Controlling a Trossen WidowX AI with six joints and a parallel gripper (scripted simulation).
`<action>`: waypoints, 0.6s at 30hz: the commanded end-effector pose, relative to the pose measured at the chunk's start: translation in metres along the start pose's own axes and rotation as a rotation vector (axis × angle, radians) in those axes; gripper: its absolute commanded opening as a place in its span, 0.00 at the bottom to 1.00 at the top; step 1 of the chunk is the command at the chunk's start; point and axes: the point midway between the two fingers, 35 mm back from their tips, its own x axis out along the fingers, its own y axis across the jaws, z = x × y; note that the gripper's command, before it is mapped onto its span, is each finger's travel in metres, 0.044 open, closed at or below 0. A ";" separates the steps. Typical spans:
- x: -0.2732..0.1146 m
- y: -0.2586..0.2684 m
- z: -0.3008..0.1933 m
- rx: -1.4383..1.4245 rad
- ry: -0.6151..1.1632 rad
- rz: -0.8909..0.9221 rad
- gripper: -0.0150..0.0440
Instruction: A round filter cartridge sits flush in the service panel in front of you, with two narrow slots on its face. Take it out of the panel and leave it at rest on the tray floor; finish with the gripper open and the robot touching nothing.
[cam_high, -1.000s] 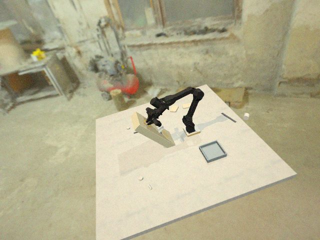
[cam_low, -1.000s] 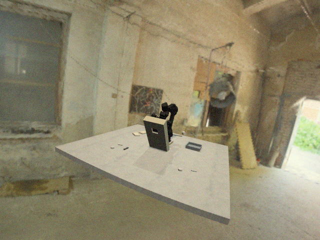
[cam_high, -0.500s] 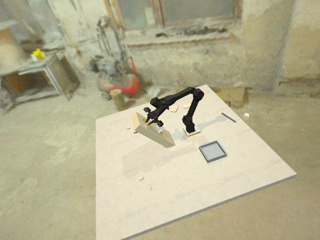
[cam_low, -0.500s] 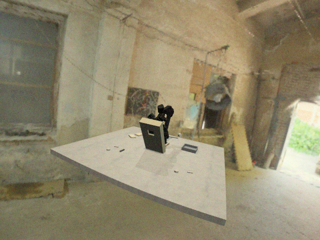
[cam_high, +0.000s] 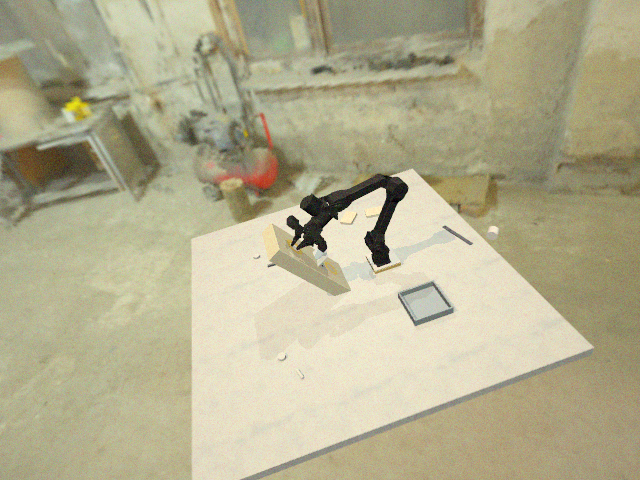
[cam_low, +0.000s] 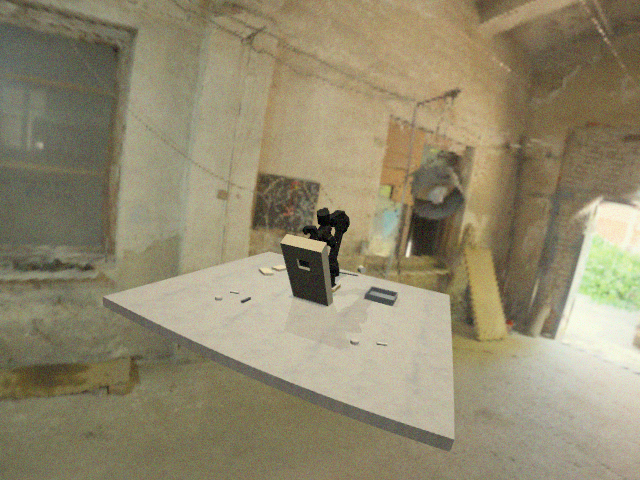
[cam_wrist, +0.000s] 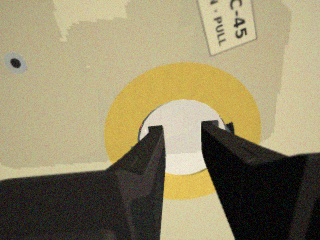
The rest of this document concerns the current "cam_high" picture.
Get dark grey flat bar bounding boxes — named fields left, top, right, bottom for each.
left=442, top=225, right=473, bottom=245

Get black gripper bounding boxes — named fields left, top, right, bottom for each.
left=287, top=215, right=327, bottom=253

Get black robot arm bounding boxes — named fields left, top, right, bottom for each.
left=300, top=174, right=408, bottom=267

